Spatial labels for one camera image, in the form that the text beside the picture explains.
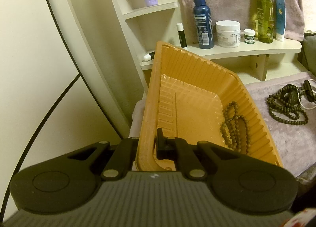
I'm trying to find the yellow plastic tray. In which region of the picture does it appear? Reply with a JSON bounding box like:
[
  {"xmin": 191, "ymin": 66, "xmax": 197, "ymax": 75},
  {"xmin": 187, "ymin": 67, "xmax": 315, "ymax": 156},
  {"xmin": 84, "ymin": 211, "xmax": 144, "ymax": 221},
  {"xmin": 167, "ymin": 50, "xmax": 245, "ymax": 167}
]
[{"xmin": 135, "ymin": 41, "xmax": 282, "ymax": 171}]

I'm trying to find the brown bead necklace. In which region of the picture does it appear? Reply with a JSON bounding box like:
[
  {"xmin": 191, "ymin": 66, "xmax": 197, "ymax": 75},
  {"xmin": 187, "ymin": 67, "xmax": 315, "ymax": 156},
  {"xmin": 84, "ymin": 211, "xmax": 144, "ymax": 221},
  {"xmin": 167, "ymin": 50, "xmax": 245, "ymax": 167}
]
[{"xmin": 219, "ymin": 101, "xmax": 251, "ymax": 155}]

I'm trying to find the dark green bead necklace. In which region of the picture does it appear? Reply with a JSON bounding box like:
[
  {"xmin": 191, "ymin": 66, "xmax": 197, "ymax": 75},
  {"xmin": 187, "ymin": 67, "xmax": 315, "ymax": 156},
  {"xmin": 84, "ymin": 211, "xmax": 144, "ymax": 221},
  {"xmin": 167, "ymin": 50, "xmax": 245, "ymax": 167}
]
[{"xmin": 266, "ymin": 84, "xmax": 309, "ymax": 126}]

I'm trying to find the black watch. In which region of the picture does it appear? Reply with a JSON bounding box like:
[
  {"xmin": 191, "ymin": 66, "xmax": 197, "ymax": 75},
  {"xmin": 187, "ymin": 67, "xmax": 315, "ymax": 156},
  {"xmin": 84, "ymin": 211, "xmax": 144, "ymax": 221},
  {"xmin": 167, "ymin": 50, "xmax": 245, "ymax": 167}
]
[{"xmin": 285, "ymin": 90, "xmax": 299, "ymax": 106}]

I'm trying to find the black white pen tube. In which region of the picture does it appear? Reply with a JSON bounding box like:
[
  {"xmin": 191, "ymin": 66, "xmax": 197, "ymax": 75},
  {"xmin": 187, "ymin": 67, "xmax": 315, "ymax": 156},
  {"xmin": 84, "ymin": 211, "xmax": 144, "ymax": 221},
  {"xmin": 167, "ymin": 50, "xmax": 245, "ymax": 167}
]
[{"xmin": 143, "ymin": 51, "xmax": 155, "ymax": 62}]

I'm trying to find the black white lip balm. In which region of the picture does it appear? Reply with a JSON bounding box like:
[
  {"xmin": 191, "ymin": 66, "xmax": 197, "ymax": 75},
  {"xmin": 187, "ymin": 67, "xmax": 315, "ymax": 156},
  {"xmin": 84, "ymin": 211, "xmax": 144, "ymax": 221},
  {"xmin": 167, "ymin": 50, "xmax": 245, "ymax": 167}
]
[{"xmin": 176, "ymin": 22, "xmax": 187, "ymax": 49}]

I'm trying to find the white cream jar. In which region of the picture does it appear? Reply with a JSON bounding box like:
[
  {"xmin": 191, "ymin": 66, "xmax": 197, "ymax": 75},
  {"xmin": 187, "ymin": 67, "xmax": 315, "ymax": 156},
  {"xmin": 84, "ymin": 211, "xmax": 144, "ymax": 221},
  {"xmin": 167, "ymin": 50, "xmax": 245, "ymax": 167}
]
[{"xmin": 216, "ymin": 20, "xmax": 241, "ymax": 48}]

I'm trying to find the cream corner shelf unit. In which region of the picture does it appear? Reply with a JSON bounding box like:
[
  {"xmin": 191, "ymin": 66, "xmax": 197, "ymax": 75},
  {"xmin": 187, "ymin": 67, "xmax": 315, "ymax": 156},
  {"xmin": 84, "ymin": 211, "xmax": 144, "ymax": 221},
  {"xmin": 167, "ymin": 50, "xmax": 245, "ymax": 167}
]
[{"xmin": 38, "ymin": 0, "xmax": 302, "ymax": 139}]

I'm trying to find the blue spray bottle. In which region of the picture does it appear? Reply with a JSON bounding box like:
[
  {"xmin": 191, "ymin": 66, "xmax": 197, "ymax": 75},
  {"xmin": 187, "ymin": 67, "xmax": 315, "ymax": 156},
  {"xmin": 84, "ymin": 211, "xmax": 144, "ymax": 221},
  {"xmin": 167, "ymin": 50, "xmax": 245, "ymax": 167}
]
[{"xmin": 193, "ymin": 0, "xmax": 214, "ymax": 49}]

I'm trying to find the small green-label jar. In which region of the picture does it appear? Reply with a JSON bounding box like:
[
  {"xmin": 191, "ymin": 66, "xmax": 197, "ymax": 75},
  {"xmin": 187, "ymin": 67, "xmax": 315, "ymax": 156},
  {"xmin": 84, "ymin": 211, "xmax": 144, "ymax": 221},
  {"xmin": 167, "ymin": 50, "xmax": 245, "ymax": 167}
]
[{"xmin": 244, "ymin": 29, "xmax": 256, "ymax": 44}]

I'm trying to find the grey cushion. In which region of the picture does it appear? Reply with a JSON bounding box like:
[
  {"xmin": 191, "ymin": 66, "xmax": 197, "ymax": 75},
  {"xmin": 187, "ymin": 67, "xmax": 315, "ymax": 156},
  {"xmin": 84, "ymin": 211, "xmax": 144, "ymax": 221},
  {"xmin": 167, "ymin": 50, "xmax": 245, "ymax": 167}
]
[{"xmin": 298, "ymin": 33, "xmax": 316, "ymax": 76}]

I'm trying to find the green oil spray bottle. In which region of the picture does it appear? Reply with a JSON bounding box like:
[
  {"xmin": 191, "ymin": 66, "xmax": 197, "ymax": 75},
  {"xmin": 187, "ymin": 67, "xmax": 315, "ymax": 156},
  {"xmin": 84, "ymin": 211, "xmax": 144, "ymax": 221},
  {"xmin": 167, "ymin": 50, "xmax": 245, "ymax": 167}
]
[{"xmin": 257, "ymin": 0, "xmax": 274, "ymax": 44}]

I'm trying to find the blue white tube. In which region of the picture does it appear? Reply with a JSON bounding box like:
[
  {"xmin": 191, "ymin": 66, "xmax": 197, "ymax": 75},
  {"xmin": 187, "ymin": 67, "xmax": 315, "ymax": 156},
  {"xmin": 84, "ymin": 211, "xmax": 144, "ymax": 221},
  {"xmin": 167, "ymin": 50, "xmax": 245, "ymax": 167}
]
[{"xmin": 275, "ymin": 0, "xmax": 286, "ymax": 41}]

